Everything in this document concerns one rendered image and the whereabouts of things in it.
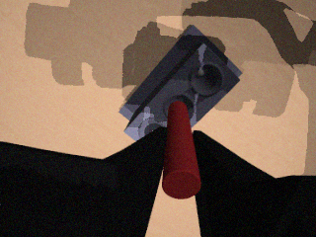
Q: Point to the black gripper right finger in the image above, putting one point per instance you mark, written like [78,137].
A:
[238,200]

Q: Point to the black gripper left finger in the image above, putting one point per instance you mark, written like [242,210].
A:
[115,193]

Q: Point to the dark red peg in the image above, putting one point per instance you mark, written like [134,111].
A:
[180,169]

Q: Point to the dark grey base plate with two pins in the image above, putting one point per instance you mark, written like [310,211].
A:
[169,61]

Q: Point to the dark grey plate with three holes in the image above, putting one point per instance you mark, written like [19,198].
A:
[199,95]

